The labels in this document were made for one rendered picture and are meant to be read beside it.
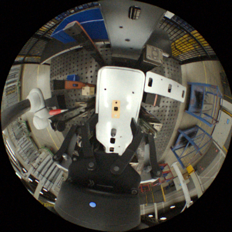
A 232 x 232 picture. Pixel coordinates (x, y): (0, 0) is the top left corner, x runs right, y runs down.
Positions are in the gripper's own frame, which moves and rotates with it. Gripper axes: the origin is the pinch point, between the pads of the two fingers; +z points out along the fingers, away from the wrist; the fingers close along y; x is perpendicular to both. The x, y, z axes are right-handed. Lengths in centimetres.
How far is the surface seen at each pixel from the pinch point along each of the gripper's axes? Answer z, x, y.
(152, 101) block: 16.4, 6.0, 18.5
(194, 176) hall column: -37, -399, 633
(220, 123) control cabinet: 56, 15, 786
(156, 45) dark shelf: 11.3, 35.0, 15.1
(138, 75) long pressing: 14.3, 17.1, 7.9
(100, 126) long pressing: 14.4, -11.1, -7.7
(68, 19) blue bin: 1, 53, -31
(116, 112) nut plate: 11.9, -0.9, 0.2
